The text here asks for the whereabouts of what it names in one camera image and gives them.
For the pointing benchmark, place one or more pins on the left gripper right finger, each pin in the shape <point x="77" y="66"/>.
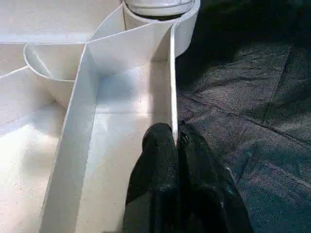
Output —
<point x="204" y="194"/>

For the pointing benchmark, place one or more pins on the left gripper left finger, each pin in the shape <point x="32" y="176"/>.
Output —
<point x="155" y="182"/>

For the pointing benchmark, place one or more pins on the white plastic table top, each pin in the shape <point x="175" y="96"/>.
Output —
<point x="73" y="121"/>

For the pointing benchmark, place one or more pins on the white plastic table leg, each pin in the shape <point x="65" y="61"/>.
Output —
<point x="158" y="6"/>

